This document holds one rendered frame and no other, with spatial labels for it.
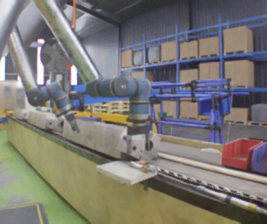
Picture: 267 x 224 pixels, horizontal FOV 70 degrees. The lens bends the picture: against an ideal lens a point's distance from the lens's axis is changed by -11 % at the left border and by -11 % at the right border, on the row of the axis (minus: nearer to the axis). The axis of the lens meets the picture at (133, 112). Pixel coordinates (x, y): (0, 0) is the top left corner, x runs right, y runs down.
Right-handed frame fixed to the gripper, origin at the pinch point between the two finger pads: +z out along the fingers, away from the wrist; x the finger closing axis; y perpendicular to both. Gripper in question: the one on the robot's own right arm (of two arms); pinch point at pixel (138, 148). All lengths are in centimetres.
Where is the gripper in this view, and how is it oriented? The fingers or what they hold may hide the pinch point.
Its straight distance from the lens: 121.3
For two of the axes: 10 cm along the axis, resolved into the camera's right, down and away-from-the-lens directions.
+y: 6.4, 0.5, -7.7
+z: 0.0, 10.0, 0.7
